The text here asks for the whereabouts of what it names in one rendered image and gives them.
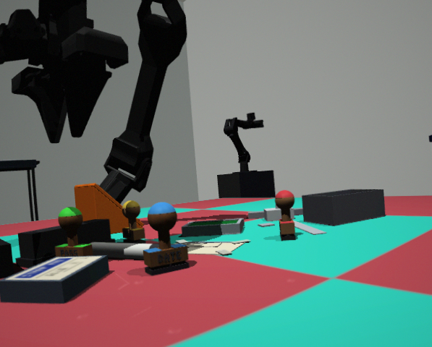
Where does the brown date stamp with blue top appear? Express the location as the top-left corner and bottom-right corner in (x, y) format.
(143, 202), (190, 275)

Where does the brown rubber stamp with yellow top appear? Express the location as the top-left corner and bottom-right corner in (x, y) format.
(122, 200), (146, 244)

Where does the white cylinder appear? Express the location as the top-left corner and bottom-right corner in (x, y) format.
(90, 242), (159, 259)

